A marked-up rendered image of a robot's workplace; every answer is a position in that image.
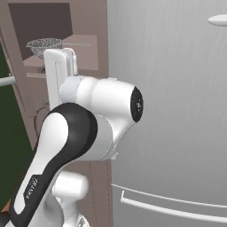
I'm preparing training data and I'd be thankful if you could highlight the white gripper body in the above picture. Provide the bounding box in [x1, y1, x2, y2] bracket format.
[43, 47, 79, 111]

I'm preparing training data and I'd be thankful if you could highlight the silver fridge drawer handle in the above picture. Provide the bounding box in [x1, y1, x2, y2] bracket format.
[120, 190, 227, 224]

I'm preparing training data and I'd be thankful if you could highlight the dark green cabinet door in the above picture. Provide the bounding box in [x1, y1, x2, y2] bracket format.
[0, 41, 35, 211]

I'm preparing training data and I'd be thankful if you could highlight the silver fridge door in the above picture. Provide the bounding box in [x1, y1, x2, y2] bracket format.
[106, 0, 227, 208]

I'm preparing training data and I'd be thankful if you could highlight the metal mesh tea strainer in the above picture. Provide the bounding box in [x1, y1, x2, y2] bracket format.
[25, 37, 91, 59]

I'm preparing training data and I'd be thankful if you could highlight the grey cabinet door handle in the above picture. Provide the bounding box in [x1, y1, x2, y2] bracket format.
[0, 75, 17, 88]

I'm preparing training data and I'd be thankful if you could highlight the brown open cabinet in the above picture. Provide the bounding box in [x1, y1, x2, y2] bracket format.
[0, 0, 114, 227]

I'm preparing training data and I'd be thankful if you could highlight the silver fridge drawer front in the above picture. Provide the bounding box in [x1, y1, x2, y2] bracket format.
[111, 184, 227, 227]

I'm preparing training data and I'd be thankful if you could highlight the silver fridge door handle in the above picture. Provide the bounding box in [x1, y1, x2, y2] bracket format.
[207, 13, 227, 27]

